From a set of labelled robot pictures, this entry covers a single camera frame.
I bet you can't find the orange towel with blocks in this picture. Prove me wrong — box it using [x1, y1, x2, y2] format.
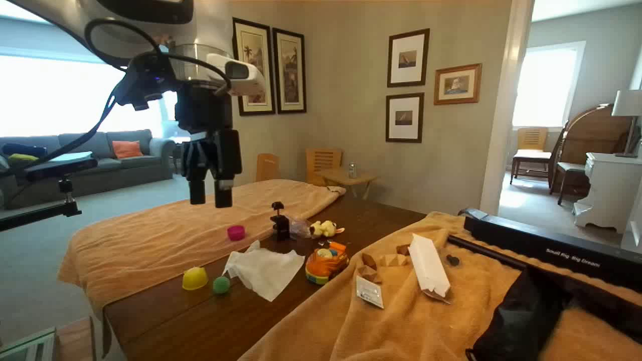
[238, 210, 642, 361]

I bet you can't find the bright small window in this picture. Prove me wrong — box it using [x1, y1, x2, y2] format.
[512, 40, 588, 131]

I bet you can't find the blue pillow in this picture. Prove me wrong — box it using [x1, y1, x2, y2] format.
[0, 140, 50, 161]

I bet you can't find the black bag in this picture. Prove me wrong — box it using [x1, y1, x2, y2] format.
[465, 265, 642, 361]

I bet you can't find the tall black framed picture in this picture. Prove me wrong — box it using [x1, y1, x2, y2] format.
[230, 15, 276, 118]
[271, 25, 308, 116]

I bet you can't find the yellow bunny toy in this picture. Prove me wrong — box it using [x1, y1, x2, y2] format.
[308, 219, 348, 241]

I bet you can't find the small wooden table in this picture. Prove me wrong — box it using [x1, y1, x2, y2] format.
[317, 167, 381, 202]

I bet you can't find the black figure toy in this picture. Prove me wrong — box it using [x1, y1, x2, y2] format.
[268, 199, 292, 245]

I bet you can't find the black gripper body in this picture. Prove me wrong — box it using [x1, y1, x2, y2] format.
[177, 126, 243, 185]

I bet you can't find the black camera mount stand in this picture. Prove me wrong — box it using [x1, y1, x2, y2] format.
[0, 150, 99, 233]

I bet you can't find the small black framed picture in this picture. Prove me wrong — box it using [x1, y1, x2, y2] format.
[384, 25, 430, 89]
[382, 92, 425, 144]

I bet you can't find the pink cup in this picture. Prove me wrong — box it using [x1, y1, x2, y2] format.
[225, 223, 248, 245]

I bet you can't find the white dresser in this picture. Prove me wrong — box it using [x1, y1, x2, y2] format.
[571, 150, 642, 237]

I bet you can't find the white lamp shade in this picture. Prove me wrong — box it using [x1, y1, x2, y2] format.
[609, 87, 642, 161]

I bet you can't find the green ball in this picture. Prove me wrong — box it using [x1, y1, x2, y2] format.
[211, 274, 235, 296]

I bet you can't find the wooden armchair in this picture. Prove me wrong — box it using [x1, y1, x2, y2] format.
[509, 126, 553, 187]

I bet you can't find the grey sofa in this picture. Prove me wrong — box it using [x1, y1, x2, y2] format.
[0, 129, 178, 205]

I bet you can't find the orange pillow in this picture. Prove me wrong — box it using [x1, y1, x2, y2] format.
[109, 139, 143, 161]

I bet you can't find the small white card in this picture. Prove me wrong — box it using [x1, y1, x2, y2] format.
[353, 272, 386, 311]

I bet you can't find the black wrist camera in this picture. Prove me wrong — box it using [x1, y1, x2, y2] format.
[114, 49, 178, 112]

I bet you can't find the white cloth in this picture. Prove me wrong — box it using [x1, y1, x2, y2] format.
[220, 239, 307, 305]

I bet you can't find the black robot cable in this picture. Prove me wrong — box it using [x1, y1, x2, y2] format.
[8, 15, 235, 178]

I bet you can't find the wide living room window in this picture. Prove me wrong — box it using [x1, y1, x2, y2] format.
[0, 51, 193, 140]

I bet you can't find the long black case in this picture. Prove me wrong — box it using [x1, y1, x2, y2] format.
[461, 206, 642, 295]

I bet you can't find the yellow pillow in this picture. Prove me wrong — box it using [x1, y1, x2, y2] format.
[5, 153, 40, 169]

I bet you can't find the wooden framed picture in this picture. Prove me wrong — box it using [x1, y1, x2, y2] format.
[433, 62, 484, 107]

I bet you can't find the curved dark wooden chair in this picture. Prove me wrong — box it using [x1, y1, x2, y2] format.
[546, 100, 633, 206]

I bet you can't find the long white box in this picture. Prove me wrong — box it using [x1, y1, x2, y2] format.
[407, 233, 453, 301]

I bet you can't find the clear crayon bag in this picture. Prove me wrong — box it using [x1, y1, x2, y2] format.
[286, 216, 315, 241]

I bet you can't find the yellow dome cup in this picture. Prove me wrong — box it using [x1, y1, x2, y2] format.
[180, 265, 211, 292]

